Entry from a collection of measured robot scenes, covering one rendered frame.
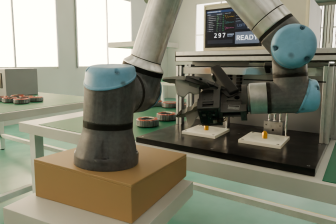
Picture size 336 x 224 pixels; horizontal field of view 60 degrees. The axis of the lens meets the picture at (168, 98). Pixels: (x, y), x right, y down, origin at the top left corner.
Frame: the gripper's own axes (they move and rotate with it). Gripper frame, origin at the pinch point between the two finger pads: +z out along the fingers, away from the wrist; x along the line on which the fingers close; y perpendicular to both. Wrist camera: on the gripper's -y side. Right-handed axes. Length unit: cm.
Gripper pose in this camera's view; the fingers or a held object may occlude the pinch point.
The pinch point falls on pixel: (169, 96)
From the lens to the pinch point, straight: 77.3
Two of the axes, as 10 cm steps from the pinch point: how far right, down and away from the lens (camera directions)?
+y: -1.4, 7.6, -6.3
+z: -9.6, 0.5, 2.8
